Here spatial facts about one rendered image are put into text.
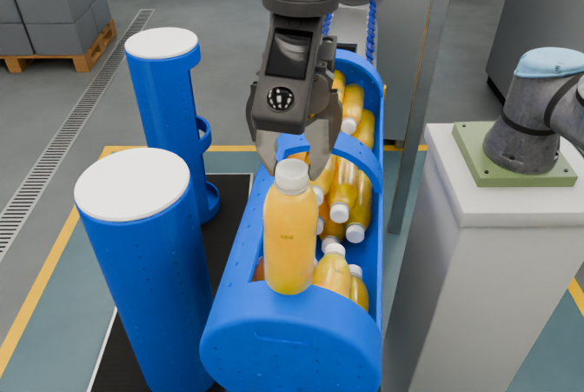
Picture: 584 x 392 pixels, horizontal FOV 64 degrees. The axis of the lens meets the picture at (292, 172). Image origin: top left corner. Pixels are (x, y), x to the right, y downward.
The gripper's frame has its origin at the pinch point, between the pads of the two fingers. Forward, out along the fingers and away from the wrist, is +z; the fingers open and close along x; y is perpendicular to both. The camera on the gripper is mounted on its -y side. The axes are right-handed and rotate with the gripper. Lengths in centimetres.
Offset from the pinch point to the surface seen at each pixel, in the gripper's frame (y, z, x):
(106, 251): 27, 54, 49
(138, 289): 27, 67, 43
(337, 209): 29.0, 32.0, -5.8
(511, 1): 302, 74, -108
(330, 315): -2.9, 22.2, -6.5
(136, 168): 45, 42, 46
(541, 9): 260, 65, -114
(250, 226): 14.5, 25.1, 8.9
